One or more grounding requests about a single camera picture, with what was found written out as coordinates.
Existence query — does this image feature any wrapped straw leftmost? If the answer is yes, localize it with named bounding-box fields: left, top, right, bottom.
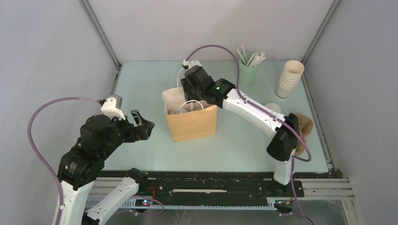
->
left=237, top=44, right=248, bottom=66

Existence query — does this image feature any stack of white plastic lids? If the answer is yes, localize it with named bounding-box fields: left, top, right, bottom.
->
left=264, top=103, right=282, bottom=113

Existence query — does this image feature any white paper cup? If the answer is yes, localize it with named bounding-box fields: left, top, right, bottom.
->
left=188, top=102, right=204, bottom=112
left=169, top=107, right=188, bottom=115

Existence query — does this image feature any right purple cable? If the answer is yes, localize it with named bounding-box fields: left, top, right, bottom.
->
left=185, top=45, right=313, bottom=225

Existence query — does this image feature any brown pulp cup carrier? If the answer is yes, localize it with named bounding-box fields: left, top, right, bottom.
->
left=294, top=113, right=314, bottom=157

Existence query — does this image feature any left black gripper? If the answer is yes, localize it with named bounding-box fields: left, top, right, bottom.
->
left=100, top=108, right=155, bottom=158

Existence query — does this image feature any green straw holder cup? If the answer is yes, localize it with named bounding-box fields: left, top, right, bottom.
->
left=239, top=53, right=259, bottom=86

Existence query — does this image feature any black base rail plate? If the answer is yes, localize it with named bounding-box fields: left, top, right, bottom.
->
left=93, top=170, right=306, bottom=208

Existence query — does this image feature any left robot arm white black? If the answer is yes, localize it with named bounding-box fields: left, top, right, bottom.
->
left=53, top=110, right=155, bottom=225

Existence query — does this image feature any brown paper takeout bag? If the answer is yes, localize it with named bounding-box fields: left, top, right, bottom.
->
left=161, top=84, right=218, bottom=143

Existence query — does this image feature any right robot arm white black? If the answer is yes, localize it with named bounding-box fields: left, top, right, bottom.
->
left=181, top=65, right=300, bottom=196

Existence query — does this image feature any purple cable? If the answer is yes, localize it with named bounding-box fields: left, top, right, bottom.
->
left=27, top=97, right=103, bottom=218
left=185, top=45, right=313, bottom=225

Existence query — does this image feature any white cable duct strip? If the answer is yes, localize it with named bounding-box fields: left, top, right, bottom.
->
left=85, top=197, right=276, bottom=210

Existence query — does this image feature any stack of white paper cups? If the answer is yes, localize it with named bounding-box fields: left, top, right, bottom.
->
left=276, top=60, right=305, bottom=99

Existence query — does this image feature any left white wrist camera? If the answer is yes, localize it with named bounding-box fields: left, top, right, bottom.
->
left=101, top=95, right=126, bottom=120

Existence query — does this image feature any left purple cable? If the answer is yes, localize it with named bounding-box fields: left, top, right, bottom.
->
left=27, top=97, right=103, bottom=218

